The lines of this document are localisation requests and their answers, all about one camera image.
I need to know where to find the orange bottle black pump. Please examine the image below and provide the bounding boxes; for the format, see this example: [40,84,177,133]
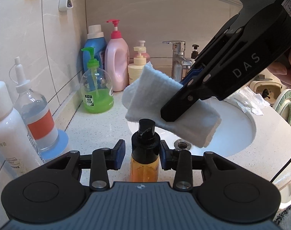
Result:
[130,119,161,183]

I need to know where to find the white cloth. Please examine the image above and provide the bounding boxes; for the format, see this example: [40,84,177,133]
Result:
[122,63,221,147]

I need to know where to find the sink drain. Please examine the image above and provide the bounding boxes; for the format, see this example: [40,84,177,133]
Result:
[174,139,191,151]

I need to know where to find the chrome faucet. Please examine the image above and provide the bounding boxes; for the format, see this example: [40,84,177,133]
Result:
[162,40,192,83]

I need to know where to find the white pink lotion bottle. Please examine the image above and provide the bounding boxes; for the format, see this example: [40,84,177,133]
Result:
[191,44,199,60]

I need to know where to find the white jar blue lid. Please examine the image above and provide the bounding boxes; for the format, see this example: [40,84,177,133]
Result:
[41,129,72,163]

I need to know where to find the white sink basin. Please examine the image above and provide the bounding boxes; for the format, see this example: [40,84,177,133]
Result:
[127,95,256,159]

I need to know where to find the white paper towel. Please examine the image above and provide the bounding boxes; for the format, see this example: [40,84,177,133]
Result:
[224,86,270,115]

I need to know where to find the cream pump bottle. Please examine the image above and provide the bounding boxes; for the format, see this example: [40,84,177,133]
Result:
[128,46,147,85]

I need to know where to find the small pink pump bottle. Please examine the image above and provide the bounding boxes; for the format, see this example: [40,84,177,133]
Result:
[138,40,150,62]

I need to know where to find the green soap pump bottle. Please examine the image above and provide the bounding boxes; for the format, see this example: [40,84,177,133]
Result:
[80,47,114,114]

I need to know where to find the pink detergent pump bottle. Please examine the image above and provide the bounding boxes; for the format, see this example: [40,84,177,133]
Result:
[104,19,129,92]

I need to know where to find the clear bottle orange label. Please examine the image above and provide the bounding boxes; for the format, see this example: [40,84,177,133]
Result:
[11,57,59,151]

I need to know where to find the tall white bottle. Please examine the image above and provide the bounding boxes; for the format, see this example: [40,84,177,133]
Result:
[0,81,43,176]

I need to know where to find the blue detergent bottle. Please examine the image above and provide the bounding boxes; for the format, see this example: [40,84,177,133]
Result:
[84,24,107,69]

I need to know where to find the wall hook right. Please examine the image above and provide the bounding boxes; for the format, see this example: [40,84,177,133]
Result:
[58,0,74,12]

